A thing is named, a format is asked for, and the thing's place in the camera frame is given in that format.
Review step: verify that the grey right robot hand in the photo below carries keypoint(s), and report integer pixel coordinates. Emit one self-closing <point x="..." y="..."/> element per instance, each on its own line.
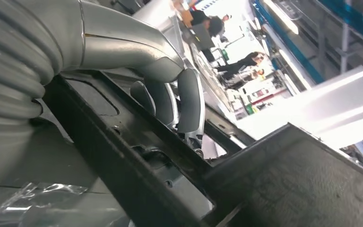
<point x="122" y="44"/>

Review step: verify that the blue metal shelf rack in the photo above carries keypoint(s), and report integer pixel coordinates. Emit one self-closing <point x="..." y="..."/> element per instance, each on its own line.
<point x="353" y="17"/>

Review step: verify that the person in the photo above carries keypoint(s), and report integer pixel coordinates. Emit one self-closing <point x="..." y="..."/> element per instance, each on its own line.
<point x="214" y="25"/>
<point x="234" y="67"/>

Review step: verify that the white car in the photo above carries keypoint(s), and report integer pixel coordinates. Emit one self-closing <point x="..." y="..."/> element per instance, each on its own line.
<point x="325" y="106"/>

